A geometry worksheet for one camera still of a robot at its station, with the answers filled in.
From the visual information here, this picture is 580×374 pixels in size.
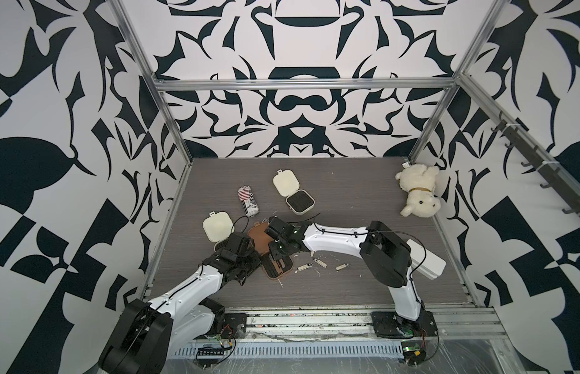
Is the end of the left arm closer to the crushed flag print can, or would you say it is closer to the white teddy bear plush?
the crushed flag print can

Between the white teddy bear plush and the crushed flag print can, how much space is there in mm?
619

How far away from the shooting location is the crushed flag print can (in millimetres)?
1003

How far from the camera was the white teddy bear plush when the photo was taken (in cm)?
98
